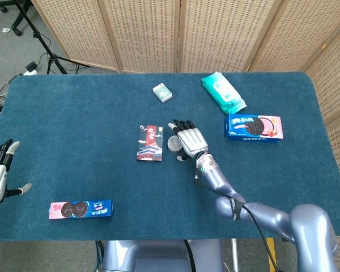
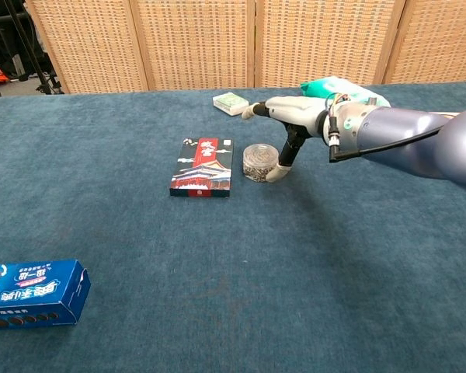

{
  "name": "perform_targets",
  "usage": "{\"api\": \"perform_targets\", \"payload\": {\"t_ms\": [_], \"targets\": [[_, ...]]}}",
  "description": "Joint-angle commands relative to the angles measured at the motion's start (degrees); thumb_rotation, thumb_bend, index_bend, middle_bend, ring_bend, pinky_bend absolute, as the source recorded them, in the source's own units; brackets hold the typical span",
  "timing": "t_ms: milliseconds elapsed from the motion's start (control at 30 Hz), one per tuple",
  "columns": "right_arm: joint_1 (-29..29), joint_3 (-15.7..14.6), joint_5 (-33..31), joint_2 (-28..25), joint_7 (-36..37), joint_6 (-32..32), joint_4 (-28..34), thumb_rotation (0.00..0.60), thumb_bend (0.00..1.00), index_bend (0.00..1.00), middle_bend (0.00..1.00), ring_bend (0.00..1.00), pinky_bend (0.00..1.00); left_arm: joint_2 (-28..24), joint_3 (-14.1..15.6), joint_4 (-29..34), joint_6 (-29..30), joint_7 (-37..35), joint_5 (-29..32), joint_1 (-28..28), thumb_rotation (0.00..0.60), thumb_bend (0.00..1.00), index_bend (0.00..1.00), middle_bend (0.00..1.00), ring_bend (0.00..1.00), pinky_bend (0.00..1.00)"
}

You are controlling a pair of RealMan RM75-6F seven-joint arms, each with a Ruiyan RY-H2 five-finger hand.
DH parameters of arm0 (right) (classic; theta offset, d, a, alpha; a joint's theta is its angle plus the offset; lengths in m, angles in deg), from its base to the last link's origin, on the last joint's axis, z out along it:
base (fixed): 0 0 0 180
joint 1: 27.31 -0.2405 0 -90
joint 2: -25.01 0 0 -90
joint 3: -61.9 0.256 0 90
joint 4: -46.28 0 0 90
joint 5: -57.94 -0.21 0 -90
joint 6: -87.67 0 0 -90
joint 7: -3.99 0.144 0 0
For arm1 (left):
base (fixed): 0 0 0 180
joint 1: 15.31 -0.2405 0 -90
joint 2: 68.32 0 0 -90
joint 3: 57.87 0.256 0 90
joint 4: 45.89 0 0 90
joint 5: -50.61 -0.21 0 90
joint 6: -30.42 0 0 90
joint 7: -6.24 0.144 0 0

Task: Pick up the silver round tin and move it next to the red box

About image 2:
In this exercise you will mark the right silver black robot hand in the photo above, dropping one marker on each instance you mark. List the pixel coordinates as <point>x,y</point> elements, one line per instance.
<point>299,114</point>

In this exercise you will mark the clear plastic paper clip container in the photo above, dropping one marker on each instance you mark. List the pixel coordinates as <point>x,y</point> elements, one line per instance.
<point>258,161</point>

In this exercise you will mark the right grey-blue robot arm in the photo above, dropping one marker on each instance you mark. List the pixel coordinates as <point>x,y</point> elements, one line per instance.
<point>411,132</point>

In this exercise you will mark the small white green box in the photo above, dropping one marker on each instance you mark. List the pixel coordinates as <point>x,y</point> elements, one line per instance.
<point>230,102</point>

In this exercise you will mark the dark palace print box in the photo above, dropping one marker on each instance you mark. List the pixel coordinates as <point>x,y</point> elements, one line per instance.
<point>202,171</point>

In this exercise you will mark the long Oreo cookie pack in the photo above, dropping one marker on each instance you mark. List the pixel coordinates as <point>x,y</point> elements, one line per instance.
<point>31,291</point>

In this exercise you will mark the teal wet wipes pack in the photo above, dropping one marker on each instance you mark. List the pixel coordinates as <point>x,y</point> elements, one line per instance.
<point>334,87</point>

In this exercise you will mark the woven wooden folding screen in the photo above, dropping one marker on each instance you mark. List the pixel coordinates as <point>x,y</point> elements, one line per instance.
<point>256,42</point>

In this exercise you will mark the black tripod stand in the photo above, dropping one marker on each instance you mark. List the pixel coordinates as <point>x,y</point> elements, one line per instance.
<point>35,58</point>

